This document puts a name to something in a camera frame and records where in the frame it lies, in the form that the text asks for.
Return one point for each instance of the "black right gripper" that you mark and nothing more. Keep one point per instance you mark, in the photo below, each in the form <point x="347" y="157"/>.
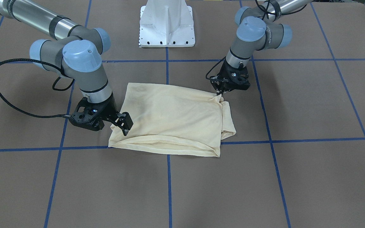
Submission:
<point x="108" y="108"/>

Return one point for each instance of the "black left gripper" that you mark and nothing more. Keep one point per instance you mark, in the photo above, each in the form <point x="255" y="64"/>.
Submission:
<point x="225" y="70"/>

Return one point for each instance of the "beige long-sleeve printed shirt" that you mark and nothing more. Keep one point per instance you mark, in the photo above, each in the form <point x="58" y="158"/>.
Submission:
<point x="174" y="120"/>

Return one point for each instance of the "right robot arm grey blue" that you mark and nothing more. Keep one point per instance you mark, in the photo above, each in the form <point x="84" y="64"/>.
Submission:
<point x="74" y="53"/>

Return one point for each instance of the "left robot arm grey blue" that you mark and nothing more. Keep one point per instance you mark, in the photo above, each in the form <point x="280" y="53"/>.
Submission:
<point x="322" y="34"/>

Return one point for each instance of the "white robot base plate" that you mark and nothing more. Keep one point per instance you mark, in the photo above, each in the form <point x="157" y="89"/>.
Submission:
<point x="166" y="24"/>

